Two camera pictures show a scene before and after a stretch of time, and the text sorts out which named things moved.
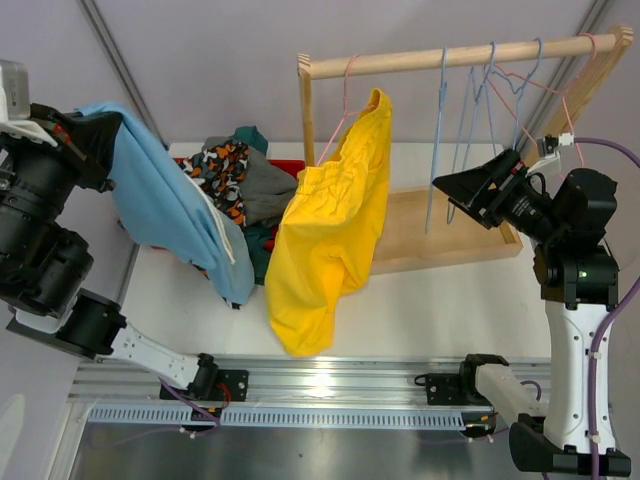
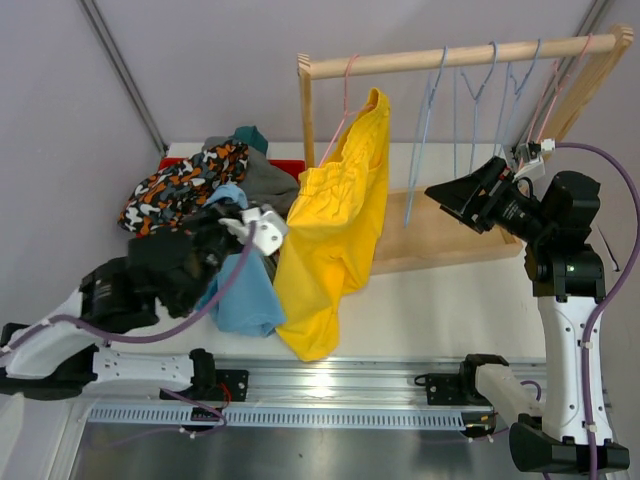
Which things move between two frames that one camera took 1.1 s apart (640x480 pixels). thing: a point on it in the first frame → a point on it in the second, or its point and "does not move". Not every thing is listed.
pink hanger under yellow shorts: [345, 110] does not move
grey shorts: [268, 190] does not move
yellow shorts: [331, 231] does not move
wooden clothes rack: [410, 231] does not move
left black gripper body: [87, 169] → [210, 241]
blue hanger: [520, 90] → [508, 104]
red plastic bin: [292, 166] does not move
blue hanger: [437, 143] → [429, 97]
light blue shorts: [162, 207] → [251, 305]
